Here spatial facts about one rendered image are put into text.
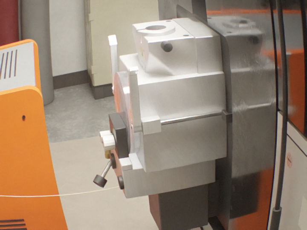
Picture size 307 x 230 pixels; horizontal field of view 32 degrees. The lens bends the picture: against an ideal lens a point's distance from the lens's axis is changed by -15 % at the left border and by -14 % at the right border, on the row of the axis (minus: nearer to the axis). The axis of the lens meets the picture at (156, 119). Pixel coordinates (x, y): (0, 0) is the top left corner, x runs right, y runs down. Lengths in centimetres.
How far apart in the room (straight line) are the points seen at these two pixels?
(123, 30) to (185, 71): 320
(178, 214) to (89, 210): 73
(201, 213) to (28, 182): 44
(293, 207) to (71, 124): 322
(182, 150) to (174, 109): 5
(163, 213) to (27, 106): 39
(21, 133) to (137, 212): 47
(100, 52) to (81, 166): 226
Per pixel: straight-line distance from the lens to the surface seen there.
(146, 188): 65
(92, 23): 376
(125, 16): 379
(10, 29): 380
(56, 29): 412
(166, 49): 58
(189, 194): 68
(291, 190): 46
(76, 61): 421
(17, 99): 99
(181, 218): 70
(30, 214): 109
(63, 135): 350
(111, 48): 68
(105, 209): 140
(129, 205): 142
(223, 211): 70
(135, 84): 58
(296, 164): 44
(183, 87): 60
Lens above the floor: 146
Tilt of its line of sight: 24 degrees down
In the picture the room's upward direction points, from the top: 4 degrees counter-clockwise
